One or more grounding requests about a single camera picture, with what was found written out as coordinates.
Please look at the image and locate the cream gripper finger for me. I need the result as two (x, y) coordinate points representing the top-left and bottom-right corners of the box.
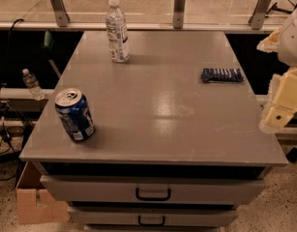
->
(259, 67), (297, 133)
(256, 29), (281, 53)

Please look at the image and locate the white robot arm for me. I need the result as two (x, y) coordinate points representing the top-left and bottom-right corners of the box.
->
(256, 8), (297, 133)

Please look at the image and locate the clear plastic water bottle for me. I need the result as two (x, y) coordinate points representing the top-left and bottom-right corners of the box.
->
(105, 0), (130, 63)

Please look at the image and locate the small water bottle on ledge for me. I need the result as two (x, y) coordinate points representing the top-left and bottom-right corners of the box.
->
(22, 69), (45, 101)

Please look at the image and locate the grey drawer cabinet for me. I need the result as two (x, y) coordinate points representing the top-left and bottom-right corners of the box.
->
(21, 31), (286, 232)

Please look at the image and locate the blue soda can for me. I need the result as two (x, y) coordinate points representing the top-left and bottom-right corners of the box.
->
(55, 88), (95, 142)

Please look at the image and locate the lower grey drawer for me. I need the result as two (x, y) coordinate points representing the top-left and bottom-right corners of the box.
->
(68, 207), (237, 227)

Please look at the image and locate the grey drawer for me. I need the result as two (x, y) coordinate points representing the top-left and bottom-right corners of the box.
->
(68, 207), (237, 227)
(41, 175), (265, 205)

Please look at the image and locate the upper grey drawer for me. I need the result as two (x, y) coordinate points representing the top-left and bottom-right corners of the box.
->
(41, 175), (265, 205)

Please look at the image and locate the cardboard box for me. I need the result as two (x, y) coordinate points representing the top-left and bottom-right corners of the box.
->
(15, 162), (70, 225)

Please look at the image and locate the right metal railing bracket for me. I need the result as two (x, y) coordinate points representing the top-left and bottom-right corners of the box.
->
(249, 0), (272, 30)

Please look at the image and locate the metal railing bracket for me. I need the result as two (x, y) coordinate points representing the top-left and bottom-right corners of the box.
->
(50, 0), (70, 27)
(172, 0), (186, 29)
(249, 0), (272, 30)

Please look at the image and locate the middle metal railing bracket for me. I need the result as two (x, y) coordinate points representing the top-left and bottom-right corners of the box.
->
(172, 0), (186, 29)

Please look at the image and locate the black upper drawer handle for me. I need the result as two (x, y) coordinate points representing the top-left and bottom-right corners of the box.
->
(135, 188), (171, 202)

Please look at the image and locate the black drawer handle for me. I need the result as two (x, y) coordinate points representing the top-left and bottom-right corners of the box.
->
(135, 188), (171, 202)
(137, 216), (165, 226)

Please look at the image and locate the black lower drawer handle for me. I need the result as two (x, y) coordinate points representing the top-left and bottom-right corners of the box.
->
(137, 216), (165, 226)

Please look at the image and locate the left metal railing bracket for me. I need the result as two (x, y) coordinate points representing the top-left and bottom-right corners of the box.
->
(50, 0), (70, 27)

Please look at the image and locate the green handled tool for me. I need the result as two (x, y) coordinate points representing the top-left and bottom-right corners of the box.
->
(43, 30), (61, 77)

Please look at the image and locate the black cable on left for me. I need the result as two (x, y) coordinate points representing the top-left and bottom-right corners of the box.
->
(0, 17), (26, 182)

